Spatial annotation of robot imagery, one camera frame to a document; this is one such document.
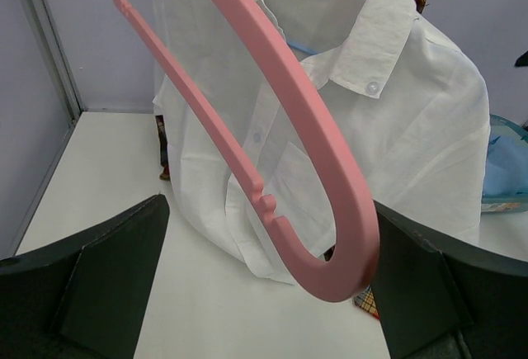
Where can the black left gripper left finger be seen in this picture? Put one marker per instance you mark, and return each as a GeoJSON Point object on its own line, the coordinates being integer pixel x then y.
{"type": "Point", "coordinates": [84, 296]}

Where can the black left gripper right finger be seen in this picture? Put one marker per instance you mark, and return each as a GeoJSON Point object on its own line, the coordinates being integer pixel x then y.
{"type": "Point", "coordinates": [439, 297]}

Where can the pink plastic hanger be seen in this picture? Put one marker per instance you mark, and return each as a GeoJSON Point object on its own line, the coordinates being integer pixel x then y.
{"type": "Point", "coordinates": [349, 265]}

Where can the light blue shirt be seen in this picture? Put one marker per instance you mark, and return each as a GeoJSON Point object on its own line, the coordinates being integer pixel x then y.
{"type": "Point", "coordinates": [506, 167]}

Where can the white shirt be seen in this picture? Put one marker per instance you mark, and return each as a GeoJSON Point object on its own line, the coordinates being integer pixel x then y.
{"type": "Point", "coordinates": [410, 104]}

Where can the red plaid shirt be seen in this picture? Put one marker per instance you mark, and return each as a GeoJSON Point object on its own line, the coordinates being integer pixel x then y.
{"type": "Point", "coordinates": [163, 148]}

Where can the teal plastic tub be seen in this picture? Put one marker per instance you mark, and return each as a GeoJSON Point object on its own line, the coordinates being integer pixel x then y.
{"type": "Point", "coordinates": [505, 204]}

